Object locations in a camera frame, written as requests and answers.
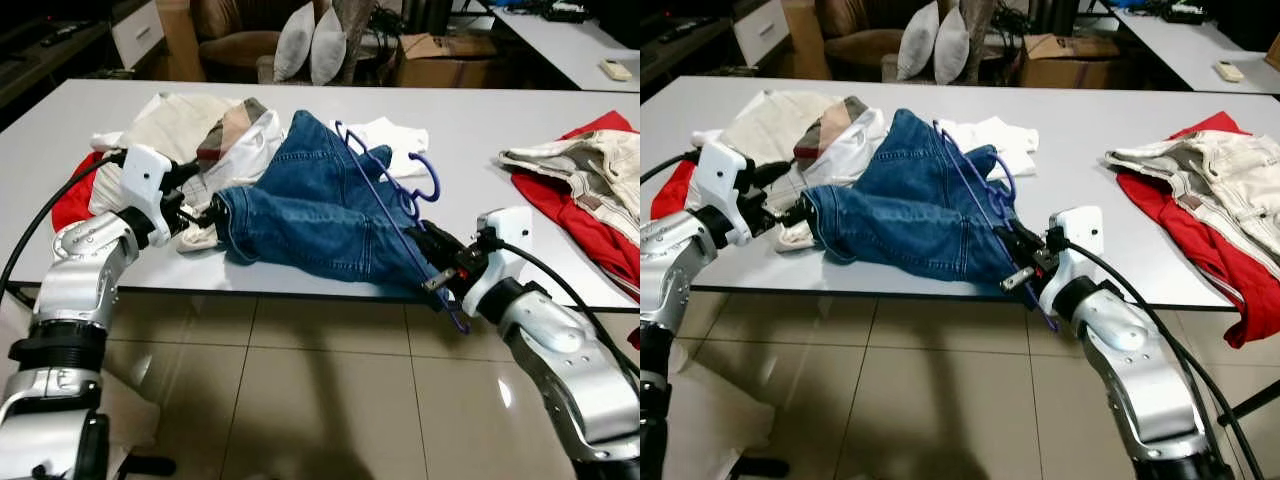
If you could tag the purple plastic hanger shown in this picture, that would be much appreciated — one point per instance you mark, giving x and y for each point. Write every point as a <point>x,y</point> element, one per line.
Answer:
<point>435,183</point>
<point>1012,180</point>

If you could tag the blue denim jeans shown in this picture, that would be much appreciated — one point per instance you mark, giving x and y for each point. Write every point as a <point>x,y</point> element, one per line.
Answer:
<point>310,215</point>
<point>900,210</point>

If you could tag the cream denim trousers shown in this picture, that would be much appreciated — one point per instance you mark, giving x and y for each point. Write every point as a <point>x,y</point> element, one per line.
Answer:
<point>590,165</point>
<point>1200,170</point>

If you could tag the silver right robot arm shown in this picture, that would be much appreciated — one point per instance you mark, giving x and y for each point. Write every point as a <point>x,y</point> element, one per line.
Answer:
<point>560,350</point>
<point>1130,350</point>

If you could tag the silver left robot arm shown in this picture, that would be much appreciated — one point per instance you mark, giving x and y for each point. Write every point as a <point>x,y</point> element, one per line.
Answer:
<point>675,270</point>
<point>80,270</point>

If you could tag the cream garment brown lining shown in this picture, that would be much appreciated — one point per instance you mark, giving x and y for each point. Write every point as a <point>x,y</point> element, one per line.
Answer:
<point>170,125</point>
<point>770,125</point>

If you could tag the red cloth garment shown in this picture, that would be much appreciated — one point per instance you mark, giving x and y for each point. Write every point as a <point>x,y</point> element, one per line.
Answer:
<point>570,215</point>
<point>75,200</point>
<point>672,195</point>
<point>1200,270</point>

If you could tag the small white crumpled cloth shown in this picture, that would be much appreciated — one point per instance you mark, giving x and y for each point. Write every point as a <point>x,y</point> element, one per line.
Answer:
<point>395,135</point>
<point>1000,135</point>

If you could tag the dark low tv bench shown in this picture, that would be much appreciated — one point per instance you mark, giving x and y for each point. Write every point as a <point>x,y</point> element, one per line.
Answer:
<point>680,55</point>
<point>50,60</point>

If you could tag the open brown cardboard box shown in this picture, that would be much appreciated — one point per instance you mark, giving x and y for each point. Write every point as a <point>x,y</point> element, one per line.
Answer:
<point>445,65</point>
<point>1070,65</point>

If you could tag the brown leather armchair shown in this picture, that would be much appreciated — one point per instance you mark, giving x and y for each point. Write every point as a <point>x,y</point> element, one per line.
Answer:
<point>235,30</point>
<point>860,30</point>

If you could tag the grey pillow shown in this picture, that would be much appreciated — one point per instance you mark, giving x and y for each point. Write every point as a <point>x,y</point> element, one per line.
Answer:
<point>918,45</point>
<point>952,50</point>
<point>293,45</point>
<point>328,50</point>

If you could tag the beige remote control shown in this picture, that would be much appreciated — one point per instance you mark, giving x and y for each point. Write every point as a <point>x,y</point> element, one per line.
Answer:
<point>615,70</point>
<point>1230,71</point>

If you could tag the white desk black legs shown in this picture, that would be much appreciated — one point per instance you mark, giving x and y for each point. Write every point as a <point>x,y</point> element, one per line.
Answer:
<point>560,50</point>
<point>1180,50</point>

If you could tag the black electronic device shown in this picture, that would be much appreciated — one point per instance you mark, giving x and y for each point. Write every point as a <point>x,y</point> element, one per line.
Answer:
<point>1187,12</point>
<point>565,12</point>

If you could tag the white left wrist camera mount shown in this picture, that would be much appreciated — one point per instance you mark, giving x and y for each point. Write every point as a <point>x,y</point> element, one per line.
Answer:
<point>145,180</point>
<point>722,180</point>

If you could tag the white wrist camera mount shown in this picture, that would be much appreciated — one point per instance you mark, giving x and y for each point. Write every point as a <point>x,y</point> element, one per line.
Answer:
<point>505,235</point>
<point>1075,235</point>
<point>145,180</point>
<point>722,180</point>

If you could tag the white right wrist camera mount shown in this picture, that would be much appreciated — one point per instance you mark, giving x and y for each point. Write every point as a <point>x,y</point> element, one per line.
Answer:
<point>505,235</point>
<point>1075,235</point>

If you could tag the grey brown patterned post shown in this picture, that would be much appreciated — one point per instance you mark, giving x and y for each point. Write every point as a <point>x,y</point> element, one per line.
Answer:
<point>355,35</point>
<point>980,35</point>

